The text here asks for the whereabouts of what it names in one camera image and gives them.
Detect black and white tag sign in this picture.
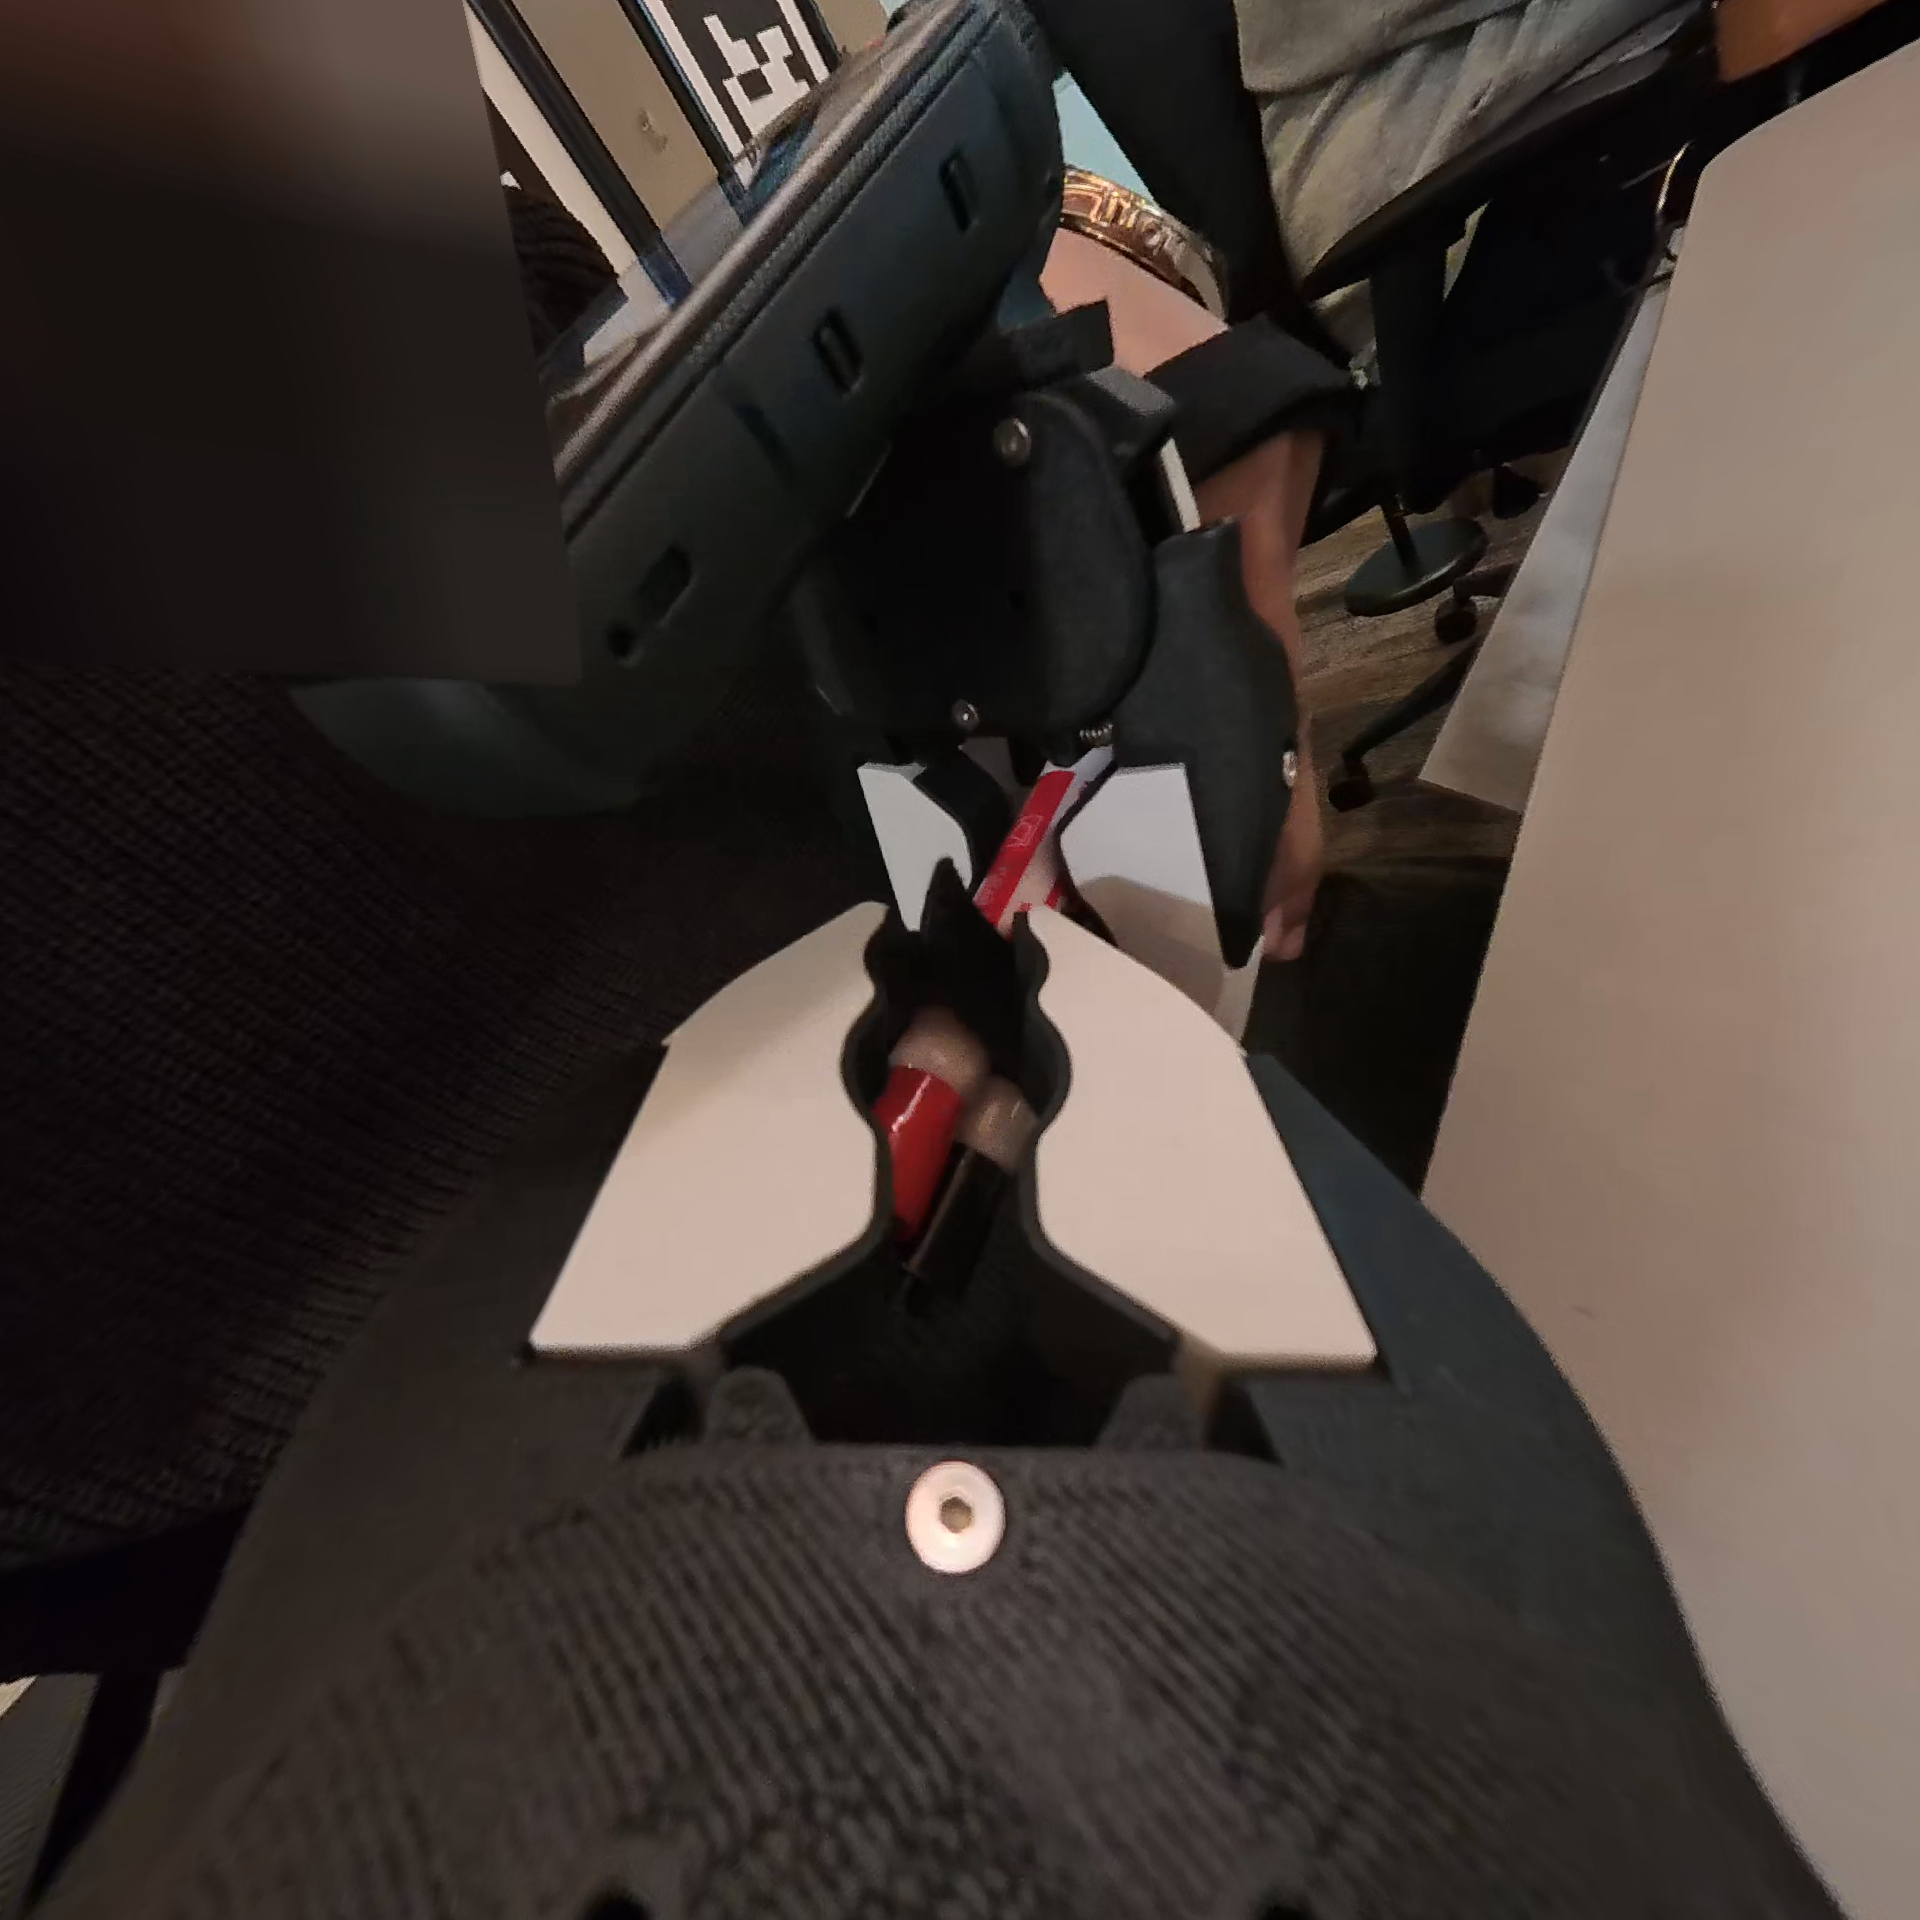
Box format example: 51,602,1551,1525
622,0,847,169

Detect red dry erase marker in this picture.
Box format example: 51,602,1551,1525
874,748,1118,1251

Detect black dry erase marker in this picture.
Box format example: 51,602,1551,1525
902,1082,1042,1316

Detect metal band wristwatch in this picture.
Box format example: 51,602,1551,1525
1054,165,1250,321

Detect person's black clothing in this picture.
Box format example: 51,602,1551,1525
0,659,902,1677

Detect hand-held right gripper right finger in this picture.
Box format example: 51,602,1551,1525
1018,912,1381,1380

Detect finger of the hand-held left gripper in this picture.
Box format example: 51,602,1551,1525
1067,763,1264,1039
855,758,982,919

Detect person's left hand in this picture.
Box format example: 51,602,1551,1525
1042,241,1336,964

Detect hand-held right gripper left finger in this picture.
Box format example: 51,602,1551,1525
526,902,902,1372

